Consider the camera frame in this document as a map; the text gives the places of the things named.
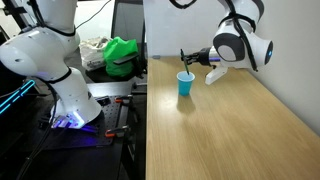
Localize orange handled clamp front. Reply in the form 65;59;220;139
105;125;130;138

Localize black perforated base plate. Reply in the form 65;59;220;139
42;96;128;150

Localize black office chair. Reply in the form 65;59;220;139
111;0;147;78

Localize blue led strip device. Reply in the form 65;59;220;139
0;80;35;114

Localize black phone on bag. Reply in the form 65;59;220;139
113;53;138;65

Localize light blue plastic cup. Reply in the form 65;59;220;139
177;71;195;96

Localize green plastic bag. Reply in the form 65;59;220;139
103;36;138;77

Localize orange handled clamp rear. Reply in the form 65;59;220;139
114;95;133;103

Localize green pen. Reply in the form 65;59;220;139
180;49;190;75

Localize orange handled clamp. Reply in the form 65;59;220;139
105;125;130;138
114;95;133;103

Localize white plastic bag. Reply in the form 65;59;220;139
79;37;111;71

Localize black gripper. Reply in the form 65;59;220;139
182;47;210;66

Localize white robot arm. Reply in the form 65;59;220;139
0;0;273;129

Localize black robot cable hose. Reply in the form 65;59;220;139
168;0;259;73

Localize white camera bar on wrist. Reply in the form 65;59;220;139
205;66;228;85

